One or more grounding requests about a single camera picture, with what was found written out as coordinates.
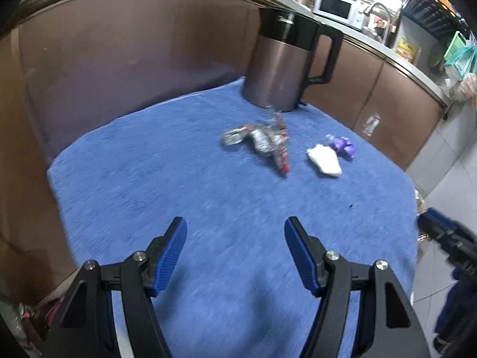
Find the clear red candy wrapper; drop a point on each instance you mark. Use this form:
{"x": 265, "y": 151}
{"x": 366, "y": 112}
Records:
{"x": 281, "y": 149}

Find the steel electric kettle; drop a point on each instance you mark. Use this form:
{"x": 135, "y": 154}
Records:
{"x": 279, "y": 67}

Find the blue towel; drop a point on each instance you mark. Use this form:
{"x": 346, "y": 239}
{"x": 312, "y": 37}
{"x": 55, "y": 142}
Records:
{"x": 186, "y": 186}

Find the purple candy wrapper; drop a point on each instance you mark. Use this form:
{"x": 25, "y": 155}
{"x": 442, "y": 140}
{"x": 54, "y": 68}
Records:
{"x": 343, "y": 145}

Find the round waste bin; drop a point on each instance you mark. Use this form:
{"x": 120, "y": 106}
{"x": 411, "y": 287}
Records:
{"x": 421, "y": 212}

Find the yellow bottle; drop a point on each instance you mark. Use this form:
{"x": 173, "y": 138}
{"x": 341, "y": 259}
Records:
{"x": 406, "y": 50}

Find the steel kitchen faucet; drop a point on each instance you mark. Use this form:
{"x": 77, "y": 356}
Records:
{"x": 384, "y": 18}

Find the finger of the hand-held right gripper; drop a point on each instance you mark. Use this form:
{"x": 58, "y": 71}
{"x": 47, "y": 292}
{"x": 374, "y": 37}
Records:
{"x": 438, "y": 227}

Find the green plastic hanger item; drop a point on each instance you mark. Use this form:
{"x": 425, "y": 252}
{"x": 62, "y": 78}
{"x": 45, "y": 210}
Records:
{"x": 460, "y": 56}

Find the person's right hand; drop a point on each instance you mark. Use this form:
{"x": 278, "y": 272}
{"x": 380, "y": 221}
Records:
{"x": 456, "y": 313}

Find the white tissue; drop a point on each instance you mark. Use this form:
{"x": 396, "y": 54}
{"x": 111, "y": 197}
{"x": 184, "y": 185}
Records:
{"x": 325, "y": 160}

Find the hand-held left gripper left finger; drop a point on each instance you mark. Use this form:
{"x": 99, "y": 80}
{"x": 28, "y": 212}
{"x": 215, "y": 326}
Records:
{"x": 169, "y": 257}

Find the white microwave oven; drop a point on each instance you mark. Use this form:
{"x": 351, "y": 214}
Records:
{"x": 337, "y": 7}

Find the black wall rack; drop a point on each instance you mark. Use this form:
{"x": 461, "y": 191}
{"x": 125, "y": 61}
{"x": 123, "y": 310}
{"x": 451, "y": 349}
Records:
{"x": 432, "y": 11}

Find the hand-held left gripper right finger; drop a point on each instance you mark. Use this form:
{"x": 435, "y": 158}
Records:
{"x": 301, "y": 257}

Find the silver foil wrapper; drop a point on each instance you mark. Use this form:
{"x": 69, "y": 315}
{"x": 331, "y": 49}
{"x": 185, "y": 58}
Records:
{"x": 238, "y": 136}

